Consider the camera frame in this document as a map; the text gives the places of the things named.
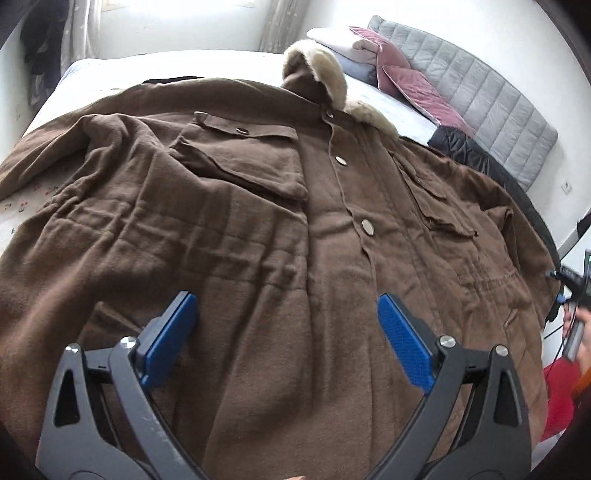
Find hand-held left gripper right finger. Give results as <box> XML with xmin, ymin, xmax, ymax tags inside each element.
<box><xmin>369</xmin><ymin>293</ymin><xmax>532</xmax><ymax>480</ymax></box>

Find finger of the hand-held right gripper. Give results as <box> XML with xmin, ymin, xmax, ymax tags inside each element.
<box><xmin>546</xmin><ymin>268</ymin><xmax>585</xmax><ymax>308</ymax></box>

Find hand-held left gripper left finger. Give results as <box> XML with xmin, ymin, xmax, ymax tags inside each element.
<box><xmin>36</xmin><ymin>291</ymin><xmax>211</xmax><ymax>480</ymax></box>

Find brown coat with fur hood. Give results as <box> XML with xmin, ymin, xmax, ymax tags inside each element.
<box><xmin>0</xmin><ymin>41</ymin><xmax>561</xmax><ymax>480</ymax></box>

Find dark hanging clothes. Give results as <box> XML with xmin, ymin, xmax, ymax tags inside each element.
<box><xmin>21</xmin><ymin>0</ymin><xmax>70</xmax><ymax>109</ymax></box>

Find person's right hand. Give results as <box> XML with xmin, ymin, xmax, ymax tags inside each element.
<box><xmin>562</xmin><ymin>308</ymin><xmax>591</xmax><ymax>354</ymax></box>

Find black quilted blanket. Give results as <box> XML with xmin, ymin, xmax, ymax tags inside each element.
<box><xmin>428</xmin><ymin>126</ymin><xmax>561</xmax><ymax>259</ymax></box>

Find grey padded headboard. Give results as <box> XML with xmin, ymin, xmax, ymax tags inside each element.
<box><xmin>367</xmin><ymin>15</ymin><xmax>558</xmax><ymax>192</ymax></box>

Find large pink velvet pillow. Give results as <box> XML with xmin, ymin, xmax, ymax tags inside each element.
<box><xmin>379</xmin><ymin>64</ymin><xmax>474</xmax><ymax>138</ymax></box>

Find bed with light sheet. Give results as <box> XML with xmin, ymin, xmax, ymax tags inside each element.
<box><xmin>0</xmin><ymin>48</ymin><xmax>439</xmax><ymax>252</ymax></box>

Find light blue folded blanket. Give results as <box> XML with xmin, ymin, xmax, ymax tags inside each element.
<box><xmin>339</xmin><ymin>54</ymin><xmax>382</xmax><ymax>86</ymax></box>

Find small pink velvet pillow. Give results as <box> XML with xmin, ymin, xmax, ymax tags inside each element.
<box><xmin>348</xmin><ymin>26</ymin><xmax>411</xmax><ymax>90</ymax></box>

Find white folded blanket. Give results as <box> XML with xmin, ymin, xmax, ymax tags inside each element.
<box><xmin>307</xmin><ymin>28</ymin><xmax>370</xmax><ymax>63</ymax></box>

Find grey patterned curtain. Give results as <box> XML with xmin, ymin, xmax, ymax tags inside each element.
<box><xmin>58</xmin><ymin>0</ymin><xmax>100</xmax><ymax>70</ymax></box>
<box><xmin>259</xmin><ymin>0</ymin><xmax>308</xmax><ymax>54</ymax></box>

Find window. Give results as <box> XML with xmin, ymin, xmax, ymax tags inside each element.
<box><xmin>104</xmin><ymin>0</ymin><xmax>264</xmax><ymax>12</ymax></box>

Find black cable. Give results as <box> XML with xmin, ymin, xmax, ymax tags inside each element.
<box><xmin>541</xmin><ymin>284</ymin><xmax>566</xmax><ymax>358</ymax></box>

